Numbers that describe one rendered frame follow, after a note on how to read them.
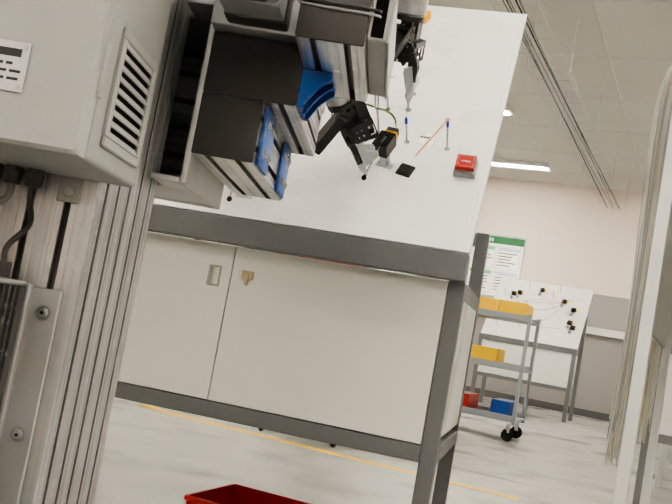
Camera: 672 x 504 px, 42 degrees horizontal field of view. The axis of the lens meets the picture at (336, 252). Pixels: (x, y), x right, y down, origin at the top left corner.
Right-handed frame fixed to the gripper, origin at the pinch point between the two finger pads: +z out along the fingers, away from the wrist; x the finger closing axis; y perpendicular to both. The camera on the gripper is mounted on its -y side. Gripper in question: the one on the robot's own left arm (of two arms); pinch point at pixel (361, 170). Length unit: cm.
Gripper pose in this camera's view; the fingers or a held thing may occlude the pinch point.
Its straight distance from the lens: 221.5
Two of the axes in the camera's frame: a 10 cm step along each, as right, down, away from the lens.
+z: 3.6, 7.4, 5.7
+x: -2.1, -5.3, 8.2
